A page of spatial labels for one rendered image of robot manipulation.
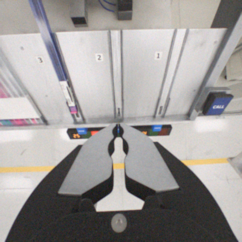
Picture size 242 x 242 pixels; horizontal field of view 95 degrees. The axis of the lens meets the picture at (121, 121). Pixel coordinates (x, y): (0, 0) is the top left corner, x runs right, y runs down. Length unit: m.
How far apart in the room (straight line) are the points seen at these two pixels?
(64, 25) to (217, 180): 1.57
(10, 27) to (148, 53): 0.55
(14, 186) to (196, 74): 1.55
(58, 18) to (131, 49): 0.41
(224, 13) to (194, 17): 1.27
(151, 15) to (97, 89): 0.40
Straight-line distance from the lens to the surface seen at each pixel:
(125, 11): 0.53
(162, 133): 0.41
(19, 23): 0.66
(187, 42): 0.27
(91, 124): 0.31
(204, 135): 1.30
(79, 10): 0.53
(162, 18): 0.58
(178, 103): 0.32
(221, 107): 0.33
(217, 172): 1.46
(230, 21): 0.30
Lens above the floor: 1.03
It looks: 89 degrees down
